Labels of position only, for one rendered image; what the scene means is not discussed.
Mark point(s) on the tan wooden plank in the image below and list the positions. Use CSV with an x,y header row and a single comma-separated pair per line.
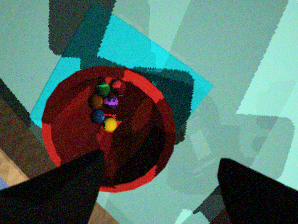
x,y
23,156

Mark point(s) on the orange marble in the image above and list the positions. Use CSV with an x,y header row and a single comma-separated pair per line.
x,y
95,101

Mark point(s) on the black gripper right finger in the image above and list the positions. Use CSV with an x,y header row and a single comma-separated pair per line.
x,y
253,198

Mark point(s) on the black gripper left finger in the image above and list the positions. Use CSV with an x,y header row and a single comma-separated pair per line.
x,y
63,195

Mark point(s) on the red cup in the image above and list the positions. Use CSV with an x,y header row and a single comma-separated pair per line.
x,y
140,146

